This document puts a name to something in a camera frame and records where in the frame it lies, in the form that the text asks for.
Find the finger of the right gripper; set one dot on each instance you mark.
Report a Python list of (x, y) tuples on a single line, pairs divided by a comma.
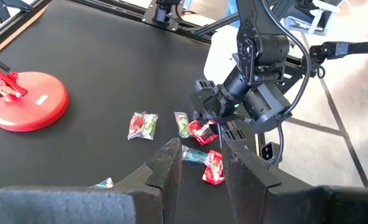
[(199, 115), (232, 133)]

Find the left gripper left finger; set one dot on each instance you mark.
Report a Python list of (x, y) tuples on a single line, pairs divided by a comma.
[(78, 205)]

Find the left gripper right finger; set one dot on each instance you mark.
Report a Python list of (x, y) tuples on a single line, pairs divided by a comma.
[(280, 205)]

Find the red candy packet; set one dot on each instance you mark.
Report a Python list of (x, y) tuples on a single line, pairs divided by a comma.
[(202, 133), (214, 168)]

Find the clear green candy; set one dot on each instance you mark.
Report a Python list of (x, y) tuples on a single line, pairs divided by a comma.
[(149, 126), (182, 124)]

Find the clear red candy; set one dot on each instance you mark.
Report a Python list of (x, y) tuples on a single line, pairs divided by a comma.
[(135, 124)]

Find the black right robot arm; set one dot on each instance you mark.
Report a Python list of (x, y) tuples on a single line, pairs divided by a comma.
[(264, 46)]

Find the white plastic bucket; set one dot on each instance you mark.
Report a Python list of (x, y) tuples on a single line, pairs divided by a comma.
[(218, 53)]

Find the black table mat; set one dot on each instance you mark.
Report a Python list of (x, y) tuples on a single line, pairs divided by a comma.
[(109, 62)]

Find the red desk lamp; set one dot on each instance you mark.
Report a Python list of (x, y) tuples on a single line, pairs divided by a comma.
[(31, 105)]

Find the black edge clamp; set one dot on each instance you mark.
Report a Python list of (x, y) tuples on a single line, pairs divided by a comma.
[(3, 9)]

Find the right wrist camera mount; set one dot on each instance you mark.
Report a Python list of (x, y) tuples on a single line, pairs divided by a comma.
[(266, 107)]

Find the grey metal table frame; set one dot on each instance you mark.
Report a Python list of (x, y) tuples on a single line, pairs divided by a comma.
[(302, 25)]

